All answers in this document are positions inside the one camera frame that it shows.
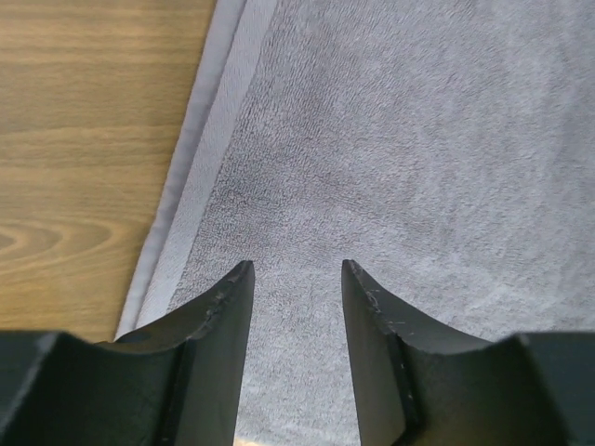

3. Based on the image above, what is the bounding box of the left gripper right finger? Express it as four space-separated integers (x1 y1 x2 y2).
341 260 594 445

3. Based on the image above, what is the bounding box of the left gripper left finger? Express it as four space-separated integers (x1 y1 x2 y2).
1 261 255 445

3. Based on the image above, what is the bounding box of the grey towel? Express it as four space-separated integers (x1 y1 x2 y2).
118 1 594 445

